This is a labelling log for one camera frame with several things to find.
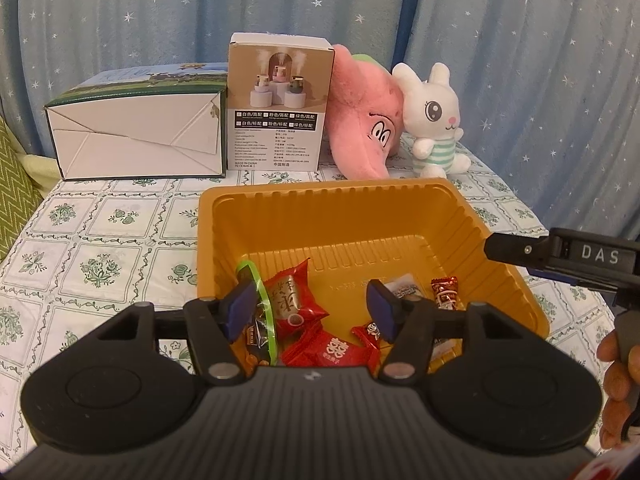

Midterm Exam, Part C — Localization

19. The light green sofa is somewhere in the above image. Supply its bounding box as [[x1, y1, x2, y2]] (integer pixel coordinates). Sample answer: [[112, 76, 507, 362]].
[[20, 155, 63, 197]]

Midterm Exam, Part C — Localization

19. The blue star curtain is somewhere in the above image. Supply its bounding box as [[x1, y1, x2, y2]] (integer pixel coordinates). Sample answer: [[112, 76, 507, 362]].
[[0, 0, 423, 161], [400, 0, 640, 243]]

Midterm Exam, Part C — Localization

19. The orange plastic tray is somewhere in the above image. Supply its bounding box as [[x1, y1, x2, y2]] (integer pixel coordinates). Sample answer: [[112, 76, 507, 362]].
[[198, 177, 551, 376]]

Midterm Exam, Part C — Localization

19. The green-edged clear snack packet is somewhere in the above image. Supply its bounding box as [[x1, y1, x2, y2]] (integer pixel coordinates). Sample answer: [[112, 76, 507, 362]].
[[236, 260, 281, 368]]

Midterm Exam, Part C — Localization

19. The white rabbit plush toy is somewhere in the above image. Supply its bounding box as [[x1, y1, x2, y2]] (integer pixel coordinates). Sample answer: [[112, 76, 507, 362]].
[[391, 62, 472, 179]]

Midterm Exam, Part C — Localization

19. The person's right hand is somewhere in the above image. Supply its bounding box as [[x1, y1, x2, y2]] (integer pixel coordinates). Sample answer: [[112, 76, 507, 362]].
[[597, 332, 640, 449]]

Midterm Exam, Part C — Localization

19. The brown candy bar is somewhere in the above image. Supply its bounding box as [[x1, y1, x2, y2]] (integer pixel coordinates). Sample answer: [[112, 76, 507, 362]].
[[431, 276, 466, 313]]

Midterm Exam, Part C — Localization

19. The green zigzag pillow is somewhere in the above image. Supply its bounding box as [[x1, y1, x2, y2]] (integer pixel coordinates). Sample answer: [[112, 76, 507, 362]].
[[0, 119, 45, 261]]

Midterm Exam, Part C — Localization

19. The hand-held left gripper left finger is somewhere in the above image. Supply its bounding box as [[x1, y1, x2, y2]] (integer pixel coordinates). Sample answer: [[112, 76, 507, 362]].
[[70, 280, 257, 387]]

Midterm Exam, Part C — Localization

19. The large red gold-label snack packet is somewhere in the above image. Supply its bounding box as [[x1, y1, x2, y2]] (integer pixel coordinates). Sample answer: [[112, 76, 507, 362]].
[[260, 259, 331, 343]]

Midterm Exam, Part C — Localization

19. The white cardboard box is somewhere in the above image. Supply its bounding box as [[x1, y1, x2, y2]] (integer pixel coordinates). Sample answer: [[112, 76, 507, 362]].
[[43, 62, 228, 182]]

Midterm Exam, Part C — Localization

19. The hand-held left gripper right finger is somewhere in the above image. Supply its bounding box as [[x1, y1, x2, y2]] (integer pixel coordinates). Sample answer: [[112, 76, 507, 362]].
[[366, 280, 551, 387]]

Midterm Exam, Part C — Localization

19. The pink plush toy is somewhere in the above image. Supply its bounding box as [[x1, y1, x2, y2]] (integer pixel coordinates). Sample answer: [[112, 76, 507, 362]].
[[320, 44, 405, 181]]

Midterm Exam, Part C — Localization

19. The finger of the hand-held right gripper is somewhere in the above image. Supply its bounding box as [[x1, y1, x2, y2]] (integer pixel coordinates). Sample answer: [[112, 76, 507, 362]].
[[482, 232, 551, 263], [527, 265, 621, 295]]

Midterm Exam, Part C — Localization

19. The humidifier product box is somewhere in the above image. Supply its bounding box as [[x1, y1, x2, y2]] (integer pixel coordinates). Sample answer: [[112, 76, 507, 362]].
[[226, 32, 335, 171]]

